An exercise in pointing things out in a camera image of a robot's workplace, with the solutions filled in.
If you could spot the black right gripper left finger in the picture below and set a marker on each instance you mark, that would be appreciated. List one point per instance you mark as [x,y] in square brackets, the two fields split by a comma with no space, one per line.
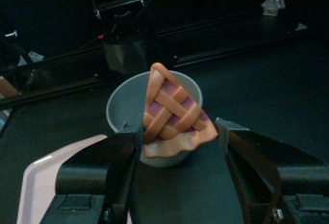
[122,170]

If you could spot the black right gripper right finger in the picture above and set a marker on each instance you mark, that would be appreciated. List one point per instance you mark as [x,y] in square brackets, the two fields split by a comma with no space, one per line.
[251,170]

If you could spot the toy lattice pie slice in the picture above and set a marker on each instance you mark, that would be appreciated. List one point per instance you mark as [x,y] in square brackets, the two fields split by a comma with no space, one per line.
[173,109]

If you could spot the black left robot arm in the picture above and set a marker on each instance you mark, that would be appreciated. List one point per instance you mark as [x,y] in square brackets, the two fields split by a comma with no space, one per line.
[122,26]

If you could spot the grey bowl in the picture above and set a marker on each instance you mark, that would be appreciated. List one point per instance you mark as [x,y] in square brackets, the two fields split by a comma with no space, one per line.
[129,103]

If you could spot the pink plastic tray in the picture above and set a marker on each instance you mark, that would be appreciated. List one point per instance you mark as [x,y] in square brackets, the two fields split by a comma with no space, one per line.
[41,183]

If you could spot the black aluminium frame rail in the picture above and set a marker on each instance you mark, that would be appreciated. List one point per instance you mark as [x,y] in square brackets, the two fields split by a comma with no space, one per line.
[240,46]

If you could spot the white corner bracket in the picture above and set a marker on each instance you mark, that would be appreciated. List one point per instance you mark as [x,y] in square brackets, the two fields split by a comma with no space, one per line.
[273,5]

